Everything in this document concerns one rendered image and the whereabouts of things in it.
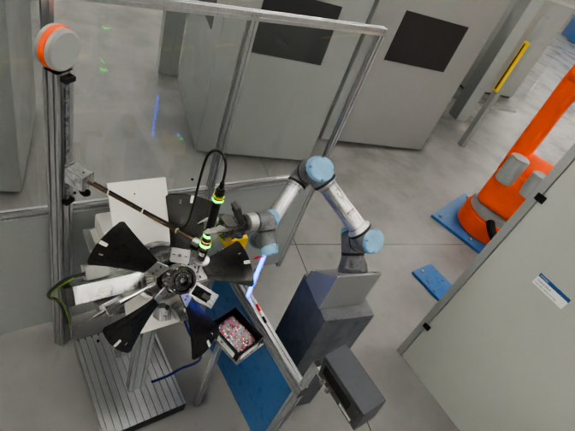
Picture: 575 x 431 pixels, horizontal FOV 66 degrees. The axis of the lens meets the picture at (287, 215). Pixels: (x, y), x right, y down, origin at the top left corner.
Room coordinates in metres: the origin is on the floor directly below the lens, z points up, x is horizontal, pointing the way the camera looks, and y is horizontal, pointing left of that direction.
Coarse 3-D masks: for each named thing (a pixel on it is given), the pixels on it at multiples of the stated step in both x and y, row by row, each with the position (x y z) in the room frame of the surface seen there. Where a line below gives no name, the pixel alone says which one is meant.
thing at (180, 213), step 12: (168, 204) 1.37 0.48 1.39; (192, 204) 1.39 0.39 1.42; (204, 204) 1.41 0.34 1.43; (168, 216) 1.35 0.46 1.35; (180, 216) 1.35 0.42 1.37; (192, 216) 1.36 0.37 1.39; (204, 216) 1.38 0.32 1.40; (180, 228) 1.32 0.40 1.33; (192, 228) 1.33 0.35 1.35; (204, 228) 1.34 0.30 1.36; (180, 240) 1.29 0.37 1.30
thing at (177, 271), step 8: (168, 264) 1.23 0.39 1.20; (176, 264) 1.21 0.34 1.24; (184, 264) 1.28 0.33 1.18; (168, 272) 1.16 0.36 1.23; (176, 272) 1.17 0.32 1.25; (184, 272) 1.19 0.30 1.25; (192, 272) 1.20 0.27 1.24; (160, 280) 1.17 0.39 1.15; (168, 280) 1.13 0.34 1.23; (176, 280) 1.15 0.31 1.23; (192, 280) 1.19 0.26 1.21; (160, 288) 1.16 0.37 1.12; (168, 288) 1.13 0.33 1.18; (176, 288) 1.13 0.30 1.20; (184, 288) 1.15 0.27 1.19; (192, 288) 1.17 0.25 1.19
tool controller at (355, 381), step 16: (336, 352) 1.12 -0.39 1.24; (352, 352) 1.14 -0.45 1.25; (336, 368) 1.06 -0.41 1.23; (352, 368) 1.07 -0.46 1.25; (320, 384) 1.07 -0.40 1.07; (336, 384) 1.02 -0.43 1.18; (352, 384) 1.01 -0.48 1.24; (368, 384) 1.03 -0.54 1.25; (336, 400) 1.02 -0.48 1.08; (352, 400) 0.96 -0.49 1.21; (368, 400) 0.97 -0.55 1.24; (384, 400) 0.99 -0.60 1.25; (352, 416) 0.95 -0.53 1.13; (368, 416) 0.96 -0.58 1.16
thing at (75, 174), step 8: (64, 168) 1.34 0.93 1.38; (72, 168) 1.35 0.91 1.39; (80, 168) 1.37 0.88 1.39; (88, 168) 1.38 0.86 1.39; (64, 176) 1.34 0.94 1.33; (72, 176) 1.32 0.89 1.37; (80, 176) 1.32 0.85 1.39; (88, 176) 1.35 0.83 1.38; (72, 184) 1.32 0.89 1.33; (80, 184) 1.31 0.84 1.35; (88, 184) 1.35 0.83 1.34
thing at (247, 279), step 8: (224, 248) 1.44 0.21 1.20; (232, 248) 1.46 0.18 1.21; (240, 248) 1.48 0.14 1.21; (216, 256) 1.39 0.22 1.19; (224, 256) 1.41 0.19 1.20; (232, 256) 1.42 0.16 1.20; (240, 256) 1.45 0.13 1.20; (208, 264) 1.33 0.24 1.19; (216, 264) 1.34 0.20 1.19; (224, 264) 1.36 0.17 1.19; (232, 264) 1.38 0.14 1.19; (240, 264) 1.41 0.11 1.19; (248, 264) 1.43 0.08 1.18; (208, 272) 1.29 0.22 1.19; (216, 272) 1.31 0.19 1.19; (224, 272) 1.32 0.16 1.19; (232, 272) 1.35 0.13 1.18; (240, 272) 1.37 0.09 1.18; (248, 272) 1.40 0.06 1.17; (224, 280) 1.29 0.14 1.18; (232, 280) 1.31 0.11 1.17; (240, 280) 1.34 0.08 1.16; (248, 280) 1.36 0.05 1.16
